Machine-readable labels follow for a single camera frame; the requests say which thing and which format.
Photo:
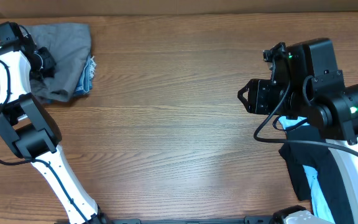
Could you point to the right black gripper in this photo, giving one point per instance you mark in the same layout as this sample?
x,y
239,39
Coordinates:
x,y
253,97

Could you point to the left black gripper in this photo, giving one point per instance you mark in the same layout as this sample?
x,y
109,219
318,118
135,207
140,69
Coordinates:
x,y
48,63

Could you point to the grey cargo shorts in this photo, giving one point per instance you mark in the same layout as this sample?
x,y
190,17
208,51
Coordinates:
x,y
70,46

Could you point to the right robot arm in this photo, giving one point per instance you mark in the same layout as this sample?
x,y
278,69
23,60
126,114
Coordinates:
x,y
306,98

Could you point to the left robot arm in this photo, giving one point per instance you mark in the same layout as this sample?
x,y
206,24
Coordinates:
x,y
29,135

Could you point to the folded blue denim shorts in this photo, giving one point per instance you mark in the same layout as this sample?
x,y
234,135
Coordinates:
x,y
85,82

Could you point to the black t-shirt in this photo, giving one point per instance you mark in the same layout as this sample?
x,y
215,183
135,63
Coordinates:
x,y
329,177

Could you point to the light blue t-shirt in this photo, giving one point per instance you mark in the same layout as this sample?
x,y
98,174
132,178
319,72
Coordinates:
x,y
318,201

